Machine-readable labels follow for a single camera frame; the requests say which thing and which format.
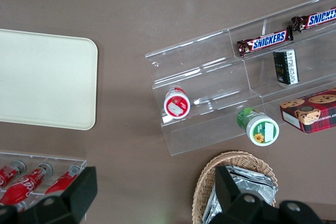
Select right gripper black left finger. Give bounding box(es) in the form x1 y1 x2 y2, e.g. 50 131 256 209
18 166 98 224

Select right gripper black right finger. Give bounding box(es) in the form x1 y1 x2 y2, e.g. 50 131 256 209
209 166 279 224

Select light wicker basket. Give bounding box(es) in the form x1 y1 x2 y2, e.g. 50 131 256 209
192 151 278 224

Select beige plastic tray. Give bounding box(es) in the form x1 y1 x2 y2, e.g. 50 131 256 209
0 28 99 131

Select silver foil pack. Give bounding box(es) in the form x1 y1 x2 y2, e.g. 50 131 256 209
227 165 279 207
201 186 224 224

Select red Coca-Cola bottle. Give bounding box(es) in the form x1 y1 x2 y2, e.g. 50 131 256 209
14 199 28 213
0 163 54 206
0 159 27 190
45 165 81 196

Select clear acrylic bottle rack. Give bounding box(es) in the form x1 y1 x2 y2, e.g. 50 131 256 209
0 150 88 224

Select green lid white cup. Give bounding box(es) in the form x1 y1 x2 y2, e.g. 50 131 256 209
237 107 280 147

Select red lid white cup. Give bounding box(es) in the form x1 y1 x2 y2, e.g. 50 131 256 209
163 87 191 120

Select red tartan cookie box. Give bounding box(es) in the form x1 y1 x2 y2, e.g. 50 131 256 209
279 87 336 135

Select clear acrylic step display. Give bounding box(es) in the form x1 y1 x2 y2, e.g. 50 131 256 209
144 0 336 156

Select small black white box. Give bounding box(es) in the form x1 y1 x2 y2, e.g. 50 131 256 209
272 48 300 86

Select Snickers chocolate bar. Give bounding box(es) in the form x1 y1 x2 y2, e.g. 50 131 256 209
290 7 336 34
236 26 294 57

